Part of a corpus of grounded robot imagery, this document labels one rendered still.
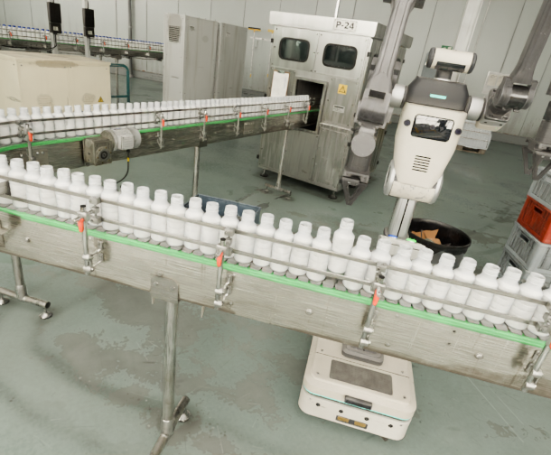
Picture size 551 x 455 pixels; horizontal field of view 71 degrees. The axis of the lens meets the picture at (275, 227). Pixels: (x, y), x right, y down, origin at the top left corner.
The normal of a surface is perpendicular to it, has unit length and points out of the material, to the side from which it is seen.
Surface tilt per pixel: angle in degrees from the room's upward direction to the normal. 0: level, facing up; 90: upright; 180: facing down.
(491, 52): 90
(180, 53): 90
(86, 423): 0
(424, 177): 90
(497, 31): 90
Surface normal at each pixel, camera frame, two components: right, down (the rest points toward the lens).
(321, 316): -0.23, 0.38
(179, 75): -0.52, 0.29
